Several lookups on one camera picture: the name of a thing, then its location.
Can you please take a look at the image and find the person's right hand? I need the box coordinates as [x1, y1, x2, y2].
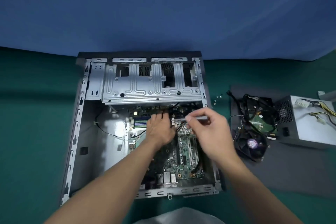
[185, 107, 237, 165]

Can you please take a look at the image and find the desktop computer case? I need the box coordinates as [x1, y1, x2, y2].
[59, 51, 226, 207]

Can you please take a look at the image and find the person's left hand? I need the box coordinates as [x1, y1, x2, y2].
[146, 113, 176, 151]

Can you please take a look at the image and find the thin black wire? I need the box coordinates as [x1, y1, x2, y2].
[93, 120, 147, 139]

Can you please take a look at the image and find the silver power supply unit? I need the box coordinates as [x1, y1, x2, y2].
[274, 95, 336, 149]

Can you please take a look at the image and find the silver metal drive cage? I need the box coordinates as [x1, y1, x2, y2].
[101, 62, 203, 106]

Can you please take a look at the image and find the blue cloth curtain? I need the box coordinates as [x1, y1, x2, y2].
[0, 0, 336, 62]

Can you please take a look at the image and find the hard drive with cables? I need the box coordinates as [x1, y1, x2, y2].
[243, 94, 279, 138]

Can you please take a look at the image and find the thick black case cable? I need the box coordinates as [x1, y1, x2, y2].
[191, 150, 204, 174]

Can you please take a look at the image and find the black data cable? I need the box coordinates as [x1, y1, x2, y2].
[226, 90, 246, 119]

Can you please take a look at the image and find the person's right forearm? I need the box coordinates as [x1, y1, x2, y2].
[215, 153, 305, 224]

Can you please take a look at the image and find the black processor cooler fan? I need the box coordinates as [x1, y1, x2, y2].
[233, 128, 268, 163]

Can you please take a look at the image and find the yellow and black cable bundle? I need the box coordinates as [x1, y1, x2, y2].
[294, 98, 336, 127]

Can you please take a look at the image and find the grey metal post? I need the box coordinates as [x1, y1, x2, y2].
[317, 90, 336, 99]

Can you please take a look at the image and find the green motherboard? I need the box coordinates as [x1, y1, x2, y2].
[127, 104, 205, 181]

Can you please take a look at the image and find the person's white shirt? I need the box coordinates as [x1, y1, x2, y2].
[132, 206, 226, 224]

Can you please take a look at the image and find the slim grey screwdriver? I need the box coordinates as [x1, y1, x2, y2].
[185, 115, 210, 122]

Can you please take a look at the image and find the person's left forearm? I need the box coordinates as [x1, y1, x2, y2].
[43, 140, 163, 224]

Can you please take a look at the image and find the green floor mat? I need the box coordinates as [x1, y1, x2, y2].
[0, 45, 336, 224]

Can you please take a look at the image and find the black side panel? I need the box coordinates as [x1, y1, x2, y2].
[230, 84, 336, 198]

